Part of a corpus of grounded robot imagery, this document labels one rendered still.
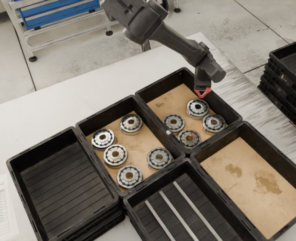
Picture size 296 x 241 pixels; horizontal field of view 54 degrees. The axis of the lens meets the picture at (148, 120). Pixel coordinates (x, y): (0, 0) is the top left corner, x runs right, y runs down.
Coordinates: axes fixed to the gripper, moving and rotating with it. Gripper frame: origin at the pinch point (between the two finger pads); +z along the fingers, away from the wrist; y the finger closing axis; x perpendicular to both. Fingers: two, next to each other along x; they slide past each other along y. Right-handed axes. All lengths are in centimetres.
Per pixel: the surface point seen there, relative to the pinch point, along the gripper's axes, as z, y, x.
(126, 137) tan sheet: 13.4, -17.4, 32.2
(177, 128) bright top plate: 10.7, -13.1, 9.6
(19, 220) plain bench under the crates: 26, -54, 75
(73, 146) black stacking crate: 13, -23, 55
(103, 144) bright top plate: 10.0, -23.4, 40.9
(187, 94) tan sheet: 14.0, 9.9, 5.7
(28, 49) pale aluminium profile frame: 82, 121, 156
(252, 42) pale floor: 99, 155, -60
